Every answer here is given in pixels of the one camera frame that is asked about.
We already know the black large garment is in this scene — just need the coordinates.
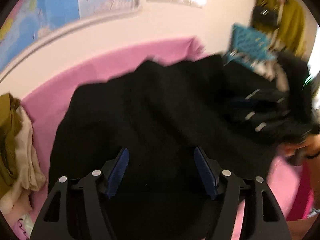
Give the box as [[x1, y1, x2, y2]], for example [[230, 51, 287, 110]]
[[48, 52, 317, 240]]

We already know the right hand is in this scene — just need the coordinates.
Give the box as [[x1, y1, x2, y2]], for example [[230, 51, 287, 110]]
[[278, 134, 319, 166]]

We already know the pink bed sheet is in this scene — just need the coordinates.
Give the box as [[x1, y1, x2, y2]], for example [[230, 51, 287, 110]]
[[23, 38, 309, 239]]

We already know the cream folded garment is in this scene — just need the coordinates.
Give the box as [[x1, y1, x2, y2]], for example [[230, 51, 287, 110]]
[[1, 106, 46, 220]]

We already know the yellow hanging garment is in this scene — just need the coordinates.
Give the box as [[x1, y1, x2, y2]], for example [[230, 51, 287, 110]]
[[252, 0, 305, 57]]

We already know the olive folded garment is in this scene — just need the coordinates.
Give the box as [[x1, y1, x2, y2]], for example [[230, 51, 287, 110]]
[[0, 93, 22, 197]]

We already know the black hanging handbag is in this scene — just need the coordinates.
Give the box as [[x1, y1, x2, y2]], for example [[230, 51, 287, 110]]
[[252, 5, 278, 29]]

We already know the colourful wall map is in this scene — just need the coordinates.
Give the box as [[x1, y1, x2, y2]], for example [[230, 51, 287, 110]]
[[1, 0, 140, 70]]

